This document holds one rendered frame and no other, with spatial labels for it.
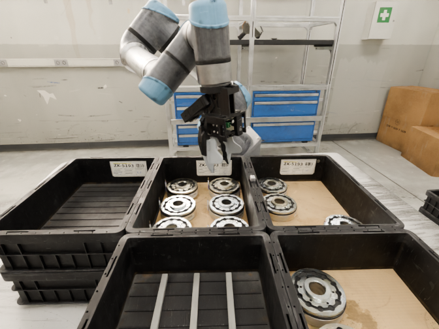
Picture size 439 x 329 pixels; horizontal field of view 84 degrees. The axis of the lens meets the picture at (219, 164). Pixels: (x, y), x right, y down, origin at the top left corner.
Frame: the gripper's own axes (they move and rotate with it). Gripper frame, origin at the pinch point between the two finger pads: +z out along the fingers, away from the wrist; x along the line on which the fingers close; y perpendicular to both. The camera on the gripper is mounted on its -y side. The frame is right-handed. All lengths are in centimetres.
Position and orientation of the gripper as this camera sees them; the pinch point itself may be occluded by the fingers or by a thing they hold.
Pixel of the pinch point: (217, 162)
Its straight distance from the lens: 64.0
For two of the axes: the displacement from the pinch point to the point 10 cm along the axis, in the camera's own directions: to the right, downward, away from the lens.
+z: 1.0, 8.9, 4.5
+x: 6.9, -3.9, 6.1
